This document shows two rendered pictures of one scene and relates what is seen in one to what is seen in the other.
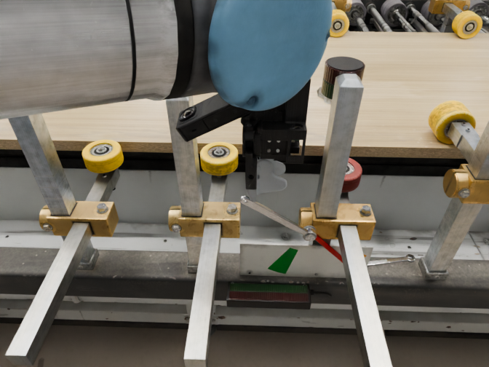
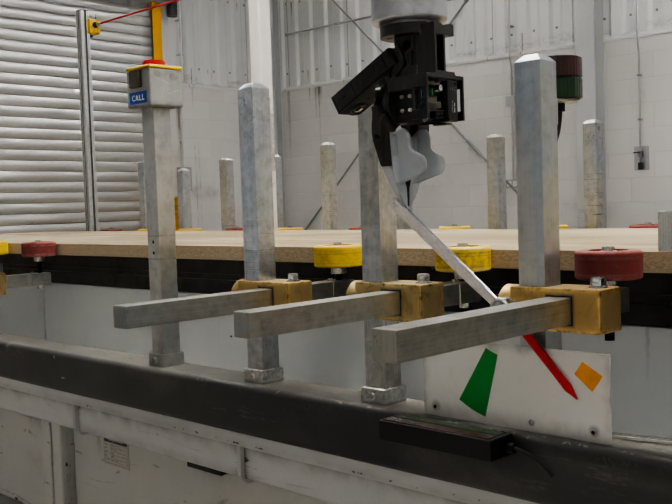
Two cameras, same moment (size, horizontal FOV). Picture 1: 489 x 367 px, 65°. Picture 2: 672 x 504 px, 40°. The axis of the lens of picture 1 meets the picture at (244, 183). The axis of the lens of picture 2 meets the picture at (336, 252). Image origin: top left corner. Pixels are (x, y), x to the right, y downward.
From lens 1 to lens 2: 91 cm
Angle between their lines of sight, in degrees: 53
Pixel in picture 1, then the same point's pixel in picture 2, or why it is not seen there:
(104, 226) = (284, 296)
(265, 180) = (404, 158)
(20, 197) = not seen: hidden behind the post
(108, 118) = not seen: hidden behind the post
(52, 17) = not seen: outside the picture
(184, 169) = (368, 199)
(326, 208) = (528, 265)
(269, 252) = (459, 358)
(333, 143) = (520, 145)
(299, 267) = (504, 401)
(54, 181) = (256, 226)
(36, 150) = (251, 182)
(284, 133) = (407, 79)
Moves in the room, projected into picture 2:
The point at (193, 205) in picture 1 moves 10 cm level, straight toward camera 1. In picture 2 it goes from (374, 262) to (335, 267)
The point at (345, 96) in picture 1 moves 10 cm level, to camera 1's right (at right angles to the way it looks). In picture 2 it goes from (522, 74) to (603, 62)
